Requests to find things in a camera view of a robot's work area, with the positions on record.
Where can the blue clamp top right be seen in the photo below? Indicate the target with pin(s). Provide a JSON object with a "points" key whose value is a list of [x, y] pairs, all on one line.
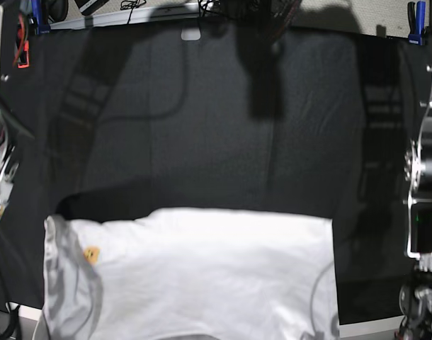
{"points": [[416, 13]]}

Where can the blue clamp top left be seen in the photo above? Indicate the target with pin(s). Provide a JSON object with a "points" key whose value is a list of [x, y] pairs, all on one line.
{"points": [[38, 18]]}

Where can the dark box top left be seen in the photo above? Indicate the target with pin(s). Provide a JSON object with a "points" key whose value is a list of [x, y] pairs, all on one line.
{"points": [[87, 7]]}

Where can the black table cloth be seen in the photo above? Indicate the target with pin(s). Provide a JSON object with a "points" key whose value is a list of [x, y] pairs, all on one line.
{"points": [[131, 119]]}

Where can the blue clamp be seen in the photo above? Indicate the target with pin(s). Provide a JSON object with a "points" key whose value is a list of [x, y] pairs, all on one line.
{"points": [[416, 13], [38, 18]]}

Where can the red clamp top left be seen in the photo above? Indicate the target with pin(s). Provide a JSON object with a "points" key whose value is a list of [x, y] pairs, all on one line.
{"points": [[22, 50]]}

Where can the white t-shirt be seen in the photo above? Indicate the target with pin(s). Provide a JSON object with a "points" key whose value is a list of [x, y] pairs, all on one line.
{"points": [[189, 273]]}

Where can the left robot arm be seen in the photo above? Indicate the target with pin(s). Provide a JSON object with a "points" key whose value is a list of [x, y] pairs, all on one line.
{"points": [[415, 296]]}

